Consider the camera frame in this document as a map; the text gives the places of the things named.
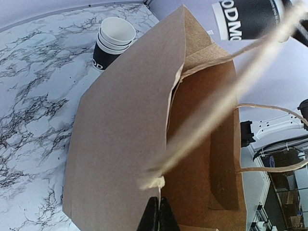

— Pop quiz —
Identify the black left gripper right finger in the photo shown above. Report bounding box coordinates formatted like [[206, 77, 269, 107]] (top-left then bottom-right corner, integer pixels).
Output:
[[159, 197, 180, 231]]

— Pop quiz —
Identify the stack of paper coffee cups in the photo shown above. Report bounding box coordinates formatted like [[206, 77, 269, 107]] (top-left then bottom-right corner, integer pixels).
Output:
[[92, 17, 136, 71]]

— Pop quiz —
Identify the brown paper bag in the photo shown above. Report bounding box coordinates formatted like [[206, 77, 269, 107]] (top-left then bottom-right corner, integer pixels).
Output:
[[63, 2, 304, 231]]

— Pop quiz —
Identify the single black coffee cup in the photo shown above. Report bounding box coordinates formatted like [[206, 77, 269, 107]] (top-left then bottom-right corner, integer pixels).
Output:
[[212, 0, 291, 41]]

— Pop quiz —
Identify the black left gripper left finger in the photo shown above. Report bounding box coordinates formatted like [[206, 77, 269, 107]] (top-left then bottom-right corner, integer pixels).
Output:
[[137, 197, 159, 231]]

